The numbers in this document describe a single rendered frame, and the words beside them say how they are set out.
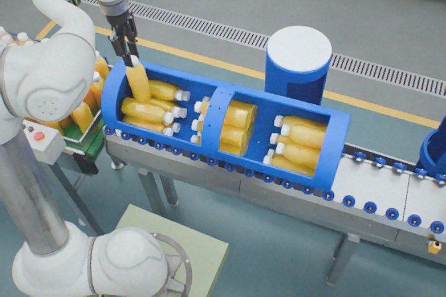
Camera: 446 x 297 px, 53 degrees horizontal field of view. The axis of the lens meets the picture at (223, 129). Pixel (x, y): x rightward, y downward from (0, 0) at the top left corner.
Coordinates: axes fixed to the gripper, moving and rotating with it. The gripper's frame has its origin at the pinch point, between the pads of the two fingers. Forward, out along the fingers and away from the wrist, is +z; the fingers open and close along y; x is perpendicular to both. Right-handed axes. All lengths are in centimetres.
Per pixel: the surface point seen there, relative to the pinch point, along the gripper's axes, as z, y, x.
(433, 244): 40, -16, -113
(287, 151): 22, -7, -59
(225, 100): 11.2, -0.4, -34.5
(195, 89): 28.3, 13.5, -15.4
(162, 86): 20.1, 4.9, -6.4
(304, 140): 18, -3, -64
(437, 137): 82, 61, -121
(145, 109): 21.4, -6.1, -4.1
